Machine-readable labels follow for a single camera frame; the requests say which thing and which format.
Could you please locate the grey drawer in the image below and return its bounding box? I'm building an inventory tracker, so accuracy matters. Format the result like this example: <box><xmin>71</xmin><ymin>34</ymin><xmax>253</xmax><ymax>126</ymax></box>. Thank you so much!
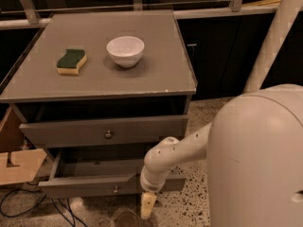
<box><xmin>20</xmin><ymin>115</ymin><xmax>188</xmax><ymax>148</ymax></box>
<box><xmin>37</xmin><ymin>147</ymin><xmax>187</xmax><ymax>200</ymax></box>

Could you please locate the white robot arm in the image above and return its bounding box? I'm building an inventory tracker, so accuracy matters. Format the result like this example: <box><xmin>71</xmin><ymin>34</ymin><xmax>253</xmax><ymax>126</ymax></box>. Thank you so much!
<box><xmin>140</xmin><ymin>84</ymin><xmax>303</xmax><ymax>227</ymax></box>

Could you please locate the grey drawer cabinet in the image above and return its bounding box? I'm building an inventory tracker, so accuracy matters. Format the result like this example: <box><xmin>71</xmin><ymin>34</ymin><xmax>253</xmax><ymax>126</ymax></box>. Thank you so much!
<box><xmin>0</xmin><ymin>9</ymin><xmax>198</xmax><ymax>187</ymax></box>

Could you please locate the grey top drawer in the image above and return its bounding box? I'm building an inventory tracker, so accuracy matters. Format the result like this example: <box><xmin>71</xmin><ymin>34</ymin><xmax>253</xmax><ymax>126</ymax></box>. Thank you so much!
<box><xmin>20</xmin><ymin>115</ymin><xmax>188</xmax><ymax>148</ymax></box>

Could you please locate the floor drain cover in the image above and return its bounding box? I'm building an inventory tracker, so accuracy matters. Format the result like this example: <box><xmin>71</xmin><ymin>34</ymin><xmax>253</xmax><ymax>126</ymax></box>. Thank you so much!
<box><xmin>115</xmin><ymin>211</ymin><xmax>139</xmax><ymax>227</ymax></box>

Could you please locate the wooden board cutout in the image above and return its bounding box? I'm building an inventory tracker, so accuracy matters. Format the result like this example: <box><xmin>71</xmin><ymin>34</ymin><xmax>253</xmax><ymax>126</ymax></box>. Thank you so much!
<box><xmin>0</xmin><ymin>108</ymin><xmax>46</xmax><ymax>185</ymax></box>

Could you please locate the white ceramic bowl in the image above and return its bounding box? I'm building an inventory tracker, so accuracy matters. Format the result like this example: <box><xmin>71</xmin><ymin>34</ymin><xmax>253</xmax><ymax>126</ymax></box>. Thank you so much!
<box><xmin>106</xmin><ymin>36</ymin><xmax>145</xmax><ymax>68</ymax></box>

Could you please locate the green yellow sponge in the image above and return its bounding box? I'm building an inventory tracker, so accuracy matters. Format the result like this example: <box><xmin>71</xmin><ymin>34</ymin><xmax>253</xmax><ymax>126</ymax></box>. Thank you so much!
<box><xmin>56</xmin><ymin>49</ymin><xmax>87</xmax><ymax>76</ymax></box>

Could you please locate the blue cable on floor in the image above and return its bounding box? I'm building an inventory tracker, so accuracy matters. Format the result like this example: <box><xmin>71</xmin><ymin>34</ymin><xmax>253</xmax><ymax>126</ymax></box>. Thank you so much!
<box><xmin>50</xmin><ymin>198</ymin><xmax>89</xmax><ymax>227</ymax></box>

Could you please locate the black cable on floor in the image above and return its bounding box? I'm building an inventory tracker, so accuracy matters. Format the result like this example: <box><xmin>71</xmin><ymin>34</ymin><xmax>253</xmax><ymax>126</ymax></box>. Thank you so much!
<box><xmin>0</xmin><ymin>182</ymin><xmax>46</xmax><ymax>219</ymax></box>

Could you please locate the metal railing frame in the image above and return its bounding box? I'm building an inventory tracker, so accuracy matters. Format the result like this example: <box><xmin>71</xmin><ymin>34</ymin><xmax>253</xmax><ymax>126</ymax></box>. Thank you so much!
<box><xmin>0</xmin><ymin>0</ymin><xmax>281</xmax><ymax>30</ymax></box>

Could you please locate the white slanted post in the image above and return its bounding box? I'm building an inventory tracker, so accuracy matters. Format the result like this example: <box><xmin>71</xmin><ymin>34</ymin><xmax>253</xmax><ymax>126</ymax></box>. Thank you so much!
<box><xmin>243</xmin><ymin>0</ymin><xmax>303</xmax><ymax>93</ymax></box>

